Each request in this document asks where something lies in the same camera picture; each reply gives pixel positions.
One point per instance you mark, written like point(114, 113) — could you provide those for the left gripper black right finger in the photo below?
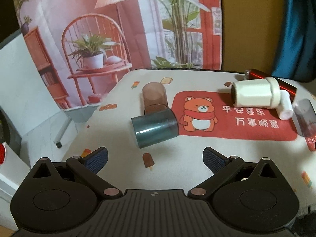
point(247, 194)

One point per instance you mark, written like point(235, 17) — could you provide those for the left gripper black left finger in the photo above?
point(57, 196)

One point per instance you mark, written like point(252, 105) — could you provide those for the teal translucent plastic cup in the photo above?
point(155, 127)

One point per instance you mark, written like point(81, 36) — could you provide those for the small white plastic cup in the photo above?
point(285, 109)

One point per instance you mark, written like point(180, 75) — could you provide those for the purple translucent cup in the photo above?
point(305, 115)

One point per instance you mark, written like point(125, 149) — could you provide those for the large white plastic cup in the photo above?
point(257, 93)

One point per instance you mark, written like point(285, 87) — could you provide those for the brown translucent plastic cup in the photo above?
point(154, 97)

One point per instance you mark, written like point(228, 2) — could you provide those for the printed room backdrop cloth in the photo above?
point(82, 48)

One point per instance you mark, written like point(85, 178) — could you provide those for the red metallic cylinder bottle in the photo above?
point(252, 74)

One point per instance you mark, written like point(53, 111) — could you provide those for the bear print tablecloth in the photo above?
point(177, 163)

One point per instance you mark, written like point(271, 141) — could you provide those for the teal curtain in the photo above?
point(295, 55)

